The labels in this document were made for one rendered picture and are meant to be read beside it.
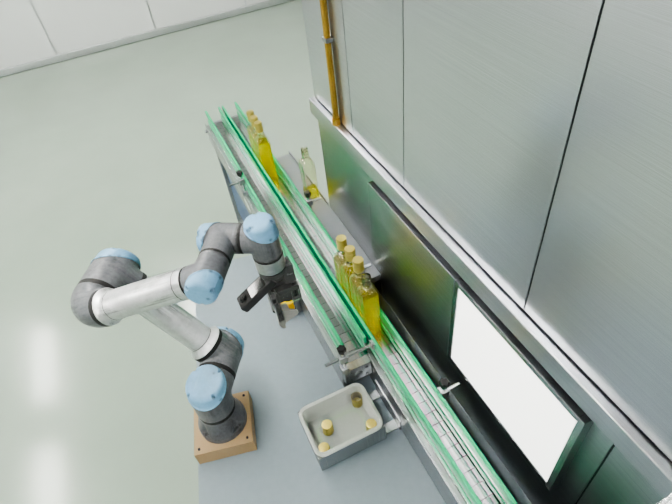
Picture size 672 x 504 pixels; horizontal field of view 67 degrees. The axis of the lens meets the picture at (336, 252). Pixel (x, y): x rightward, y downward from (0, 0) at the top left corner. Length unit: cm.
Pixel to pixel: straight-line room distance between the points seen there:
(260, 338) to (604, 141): 144
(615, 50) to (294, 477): 137
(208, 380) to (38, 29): 597
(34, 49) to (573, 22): 670
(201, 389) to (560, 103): 116
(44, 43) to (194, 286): 618
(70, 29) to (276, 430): 601
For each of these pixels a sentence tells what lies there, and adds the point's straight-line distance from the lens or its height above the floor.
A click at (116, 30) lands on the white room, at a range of 712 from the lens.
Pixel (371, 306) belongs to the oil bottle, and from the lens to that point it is 161.
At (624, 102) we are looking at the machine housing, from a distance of 79.
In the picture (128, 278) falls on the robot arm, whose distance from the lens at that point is 146.
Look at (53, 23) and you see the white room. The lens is 708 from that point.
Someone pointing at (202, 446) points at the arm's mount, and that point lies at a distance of 171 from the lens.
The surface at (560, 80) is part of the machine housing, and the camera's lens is 86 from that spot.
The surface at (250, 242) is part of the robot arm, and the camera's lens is 118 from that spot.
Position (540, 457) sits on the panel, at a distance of 137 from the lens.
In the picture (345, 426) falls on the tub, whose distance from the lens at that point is 169.
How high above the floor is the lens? 228
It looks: 44 degrees down
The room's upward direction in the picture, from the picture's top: 8 degrees counter-clockwise
